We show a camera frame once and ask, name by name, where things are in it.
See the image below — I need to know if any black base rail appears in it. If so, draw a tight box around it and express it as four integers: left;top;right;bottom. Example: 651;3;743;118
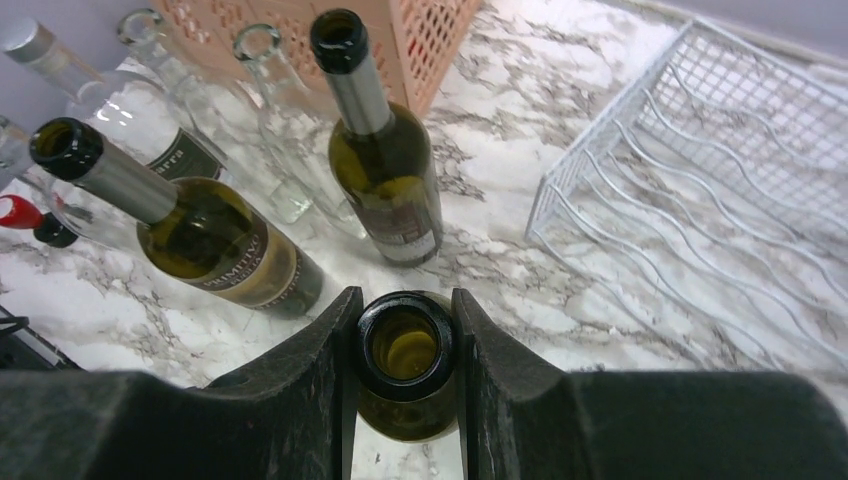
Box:
1;307;82;371

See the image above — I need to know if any peach plastic crate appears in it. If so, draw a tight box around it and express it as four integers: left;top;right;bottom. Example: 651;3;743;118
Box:
151;0;480;117

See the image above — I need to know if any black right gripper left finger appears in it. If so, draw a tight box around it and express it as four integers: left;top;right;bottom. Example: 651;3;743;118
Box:
1;287;363;479

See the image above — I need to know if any white wire wine rack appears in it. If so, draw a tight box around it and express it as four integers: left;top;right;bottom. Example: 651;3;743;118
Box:
525;20;847;381

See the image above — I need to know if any clear square glass bottle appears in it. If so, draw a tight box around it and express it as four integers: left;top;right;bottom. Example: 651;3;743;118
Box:
233;24;366;239

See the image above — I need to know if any small clear glass bottle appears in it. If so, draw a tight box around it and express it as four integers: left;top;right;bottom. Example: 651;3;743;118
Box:
1;116;94;234

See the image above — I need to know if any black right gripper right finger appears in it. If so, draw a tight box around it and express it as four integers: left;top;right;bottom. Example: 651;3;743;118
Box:
452;288;847;479

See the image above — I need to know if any green Primitivo wine bottle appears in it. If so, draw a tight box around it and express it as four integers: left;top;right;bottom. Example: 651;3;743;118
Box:
29;117;324;319

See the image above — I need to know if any small red-capped bottle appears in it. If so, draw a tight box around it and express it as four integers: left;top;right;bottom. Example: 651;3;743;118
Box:
1;194;78;248

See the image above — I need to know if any clear bottle silver cap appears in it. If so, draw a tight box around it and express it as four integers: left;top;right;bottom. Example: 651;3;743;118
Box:
1;17;224;180

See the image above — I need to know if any green wine bottle silver neck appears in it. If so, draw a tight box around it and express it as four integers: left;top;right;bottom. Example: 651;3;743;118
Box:
310;8;443;267

